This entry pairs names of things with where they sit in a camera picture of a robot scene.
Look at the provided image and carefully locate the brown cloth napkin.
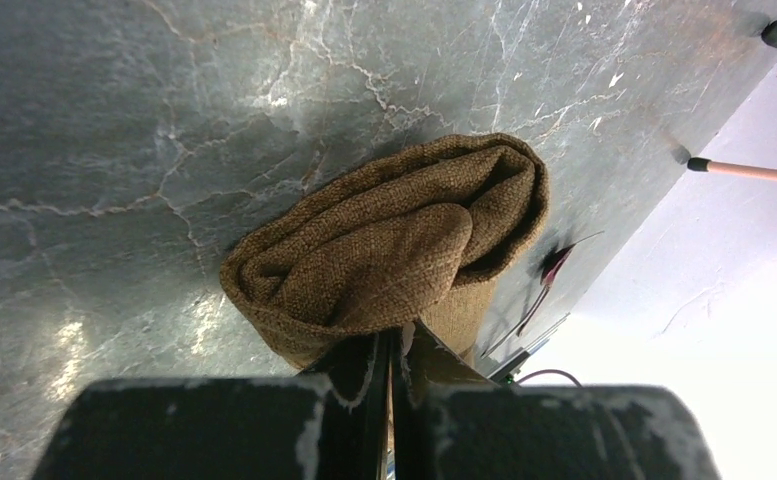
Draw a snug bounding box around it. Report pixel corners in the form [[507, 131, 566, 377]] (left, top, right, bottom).
[[219, 133, 551, 369]]

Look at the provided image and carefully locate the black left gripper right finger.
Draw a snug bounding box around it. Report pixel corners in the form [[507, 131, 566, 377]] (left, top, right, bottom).
[[394, 321, 494, 479]]

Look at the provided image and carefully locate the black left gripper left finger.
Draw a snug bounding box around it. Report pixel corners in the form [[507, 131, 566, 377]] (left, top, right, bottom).
[[300, 334, 390, 479]]

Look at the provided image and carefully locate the purple spoon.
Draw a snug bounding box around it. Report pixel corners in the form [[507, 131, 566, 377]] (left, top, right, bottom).
[[516, 231, 603, 337]]

